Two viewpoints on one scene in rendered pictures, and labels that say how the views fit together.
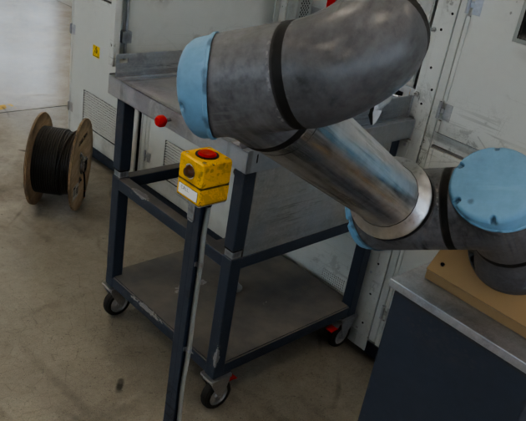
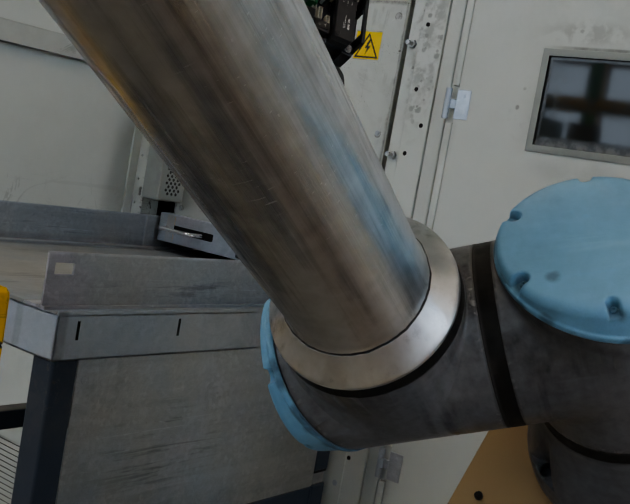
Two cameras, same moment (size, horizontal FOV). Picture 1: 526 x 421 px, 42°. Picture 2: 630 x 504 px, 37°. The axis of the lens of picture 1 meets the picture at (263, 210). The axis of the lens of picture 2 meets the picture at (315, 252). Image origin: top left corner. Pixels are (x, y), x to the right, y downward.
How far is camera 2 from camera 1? 0.58 m
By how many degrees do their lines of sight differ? 23
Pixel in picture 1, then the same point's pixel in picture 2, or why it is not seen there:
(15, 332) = not seen: outside the picture
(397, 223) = (389, 341)
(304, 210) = (179, 462)
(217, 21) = (29, 168)
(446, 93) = not seen: hidden behind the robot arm
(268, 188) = (103, 405)
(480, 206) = (577, 283)
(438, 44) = (402, 177)
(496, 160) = (589, 197)
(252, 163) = (67, 339)
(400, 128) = not seen: hidden behind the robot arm
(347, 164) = (265, 38)
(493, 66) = (497, 196)
